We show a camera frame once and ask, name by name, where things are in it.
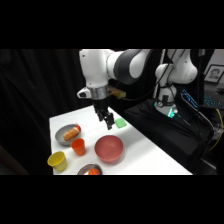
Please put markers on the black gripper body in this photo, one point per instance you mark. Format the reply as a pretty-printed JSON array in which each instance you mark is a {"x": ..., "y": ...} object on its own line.
[{"x": 100, "y": 106}]

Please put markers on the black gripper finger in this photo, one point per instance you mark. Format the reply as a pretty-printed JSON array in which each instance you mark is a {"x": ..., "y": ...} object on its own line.
[
  {"x": 100, "y": 116},
  {"x": 109, "y": 121}
]

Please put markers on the green triangle block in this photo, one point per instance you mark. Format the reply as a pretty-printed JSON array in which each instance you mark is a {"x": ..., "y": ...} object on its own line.
[{"x": 120, "y": 123}]

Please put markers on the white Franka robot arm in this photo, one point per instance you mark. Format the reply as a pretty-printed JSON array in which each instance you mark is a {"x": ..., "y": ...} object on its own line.
[{"x": 96, "y": 66}]

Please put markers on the pink bowl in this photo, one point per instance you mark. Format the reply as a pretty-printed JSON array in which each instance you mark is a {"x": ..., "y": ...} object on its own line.
[{"x": 109, "y": 148}]

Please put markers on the grey bowl with hot dog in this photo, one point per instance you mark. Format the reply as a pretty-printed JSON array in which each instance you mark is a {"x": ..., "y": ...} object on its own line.
[{"x": 61, "y": 135}]

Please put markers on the grey bowl with orange fruit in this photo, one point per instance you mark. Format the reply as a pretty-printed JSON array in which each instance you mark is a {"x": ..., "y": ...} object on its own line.
[{"x": 86, "y": 169}]

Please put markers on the small red toy piece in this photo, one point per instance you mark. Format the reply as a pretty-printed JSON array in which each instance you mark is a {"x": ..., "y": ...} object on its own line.
[{"x": 77, "y": 127}]

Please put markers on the toy hot dog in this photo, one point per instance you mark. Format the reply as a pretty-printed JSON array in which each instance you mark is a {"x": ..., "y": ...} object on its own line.
[{"x": 71, "y": 134}]

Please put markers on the orange plastic cup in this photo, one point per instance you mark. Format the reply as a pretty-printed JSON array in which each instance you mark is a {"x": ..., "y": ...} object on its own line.
[{"x": 78, "y": 146}]

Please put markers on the orange toy fruit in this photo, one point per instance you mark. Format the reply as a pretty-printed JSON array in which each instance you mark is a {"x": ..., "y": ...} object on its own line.
[{"x": 94, "y": 172}]

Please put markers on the black robot stand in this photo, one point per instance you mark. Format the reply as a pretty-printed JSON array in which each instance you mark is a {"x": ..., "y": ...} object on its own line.
[{"x": 166, "y": 133}]

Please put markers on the yellow plastic cup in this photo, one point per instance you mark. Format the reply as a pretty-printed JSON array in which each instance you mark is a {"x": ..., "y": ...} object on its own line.
[{"x": 58, "y": 161}]

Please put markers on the small green light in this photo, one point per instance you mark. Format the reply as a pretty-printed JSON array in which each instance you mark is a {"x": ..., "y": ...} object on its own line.
[{"x": 172, "y": 113}]

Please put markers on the blue lit device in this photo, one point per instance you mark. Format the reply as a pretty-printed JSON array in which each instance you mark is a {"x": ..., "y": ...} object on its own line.
[{"x": 189, "y": 99}]

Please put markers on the framed picture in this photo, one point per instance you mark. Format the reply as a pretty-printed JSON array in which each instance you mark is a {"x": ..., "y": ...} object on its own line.
[{"x": 214, "y": 73}]

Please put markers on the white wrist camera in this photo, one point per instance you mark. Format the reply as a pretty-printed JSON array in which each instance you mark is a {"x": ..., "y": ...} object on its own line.
[{"x": 83, "y": 93}]

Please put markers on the tan wrist mount block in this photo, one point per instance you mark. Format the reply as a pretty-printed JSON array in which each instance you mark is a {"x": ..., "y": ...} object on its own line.
[{"x": 117, "y": 93}]

